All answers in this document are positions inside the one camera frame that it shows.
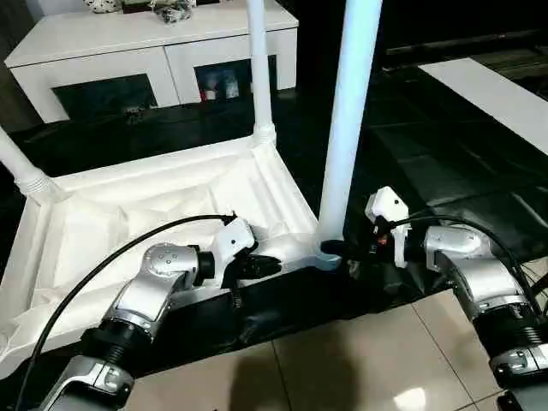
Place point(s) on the white plastic table leg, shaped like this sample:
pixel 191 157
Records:
pixel 347 128
pixel 19 167
pixel 261 64

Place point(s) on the white plastic table top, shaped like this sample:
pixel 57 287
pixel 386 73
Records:
pixel 107 222

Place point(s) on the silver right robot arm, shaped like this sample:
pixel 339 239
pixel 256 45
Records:
pixel 471 269

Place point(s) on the black work mat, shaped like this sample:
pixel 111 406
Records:
pixel 428 180

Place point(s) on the white packet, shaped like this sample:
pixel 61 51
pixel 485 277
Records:
pixel 229 83

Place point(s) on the white side table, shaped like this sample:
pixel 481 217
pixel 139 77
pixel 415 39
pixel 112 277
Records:
pixel 488 98

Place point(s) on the dark low bench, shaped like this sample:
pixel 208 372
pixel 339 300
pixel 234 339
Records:
pixel 462 47

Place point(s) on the white sideboard cabinet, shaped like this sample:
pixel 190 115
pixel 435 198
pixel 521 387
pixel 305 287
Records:
pixel 128 43

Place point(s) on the grey tangled bundle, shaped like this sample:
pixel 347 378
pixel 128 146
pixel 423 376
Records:
pixel 173 13

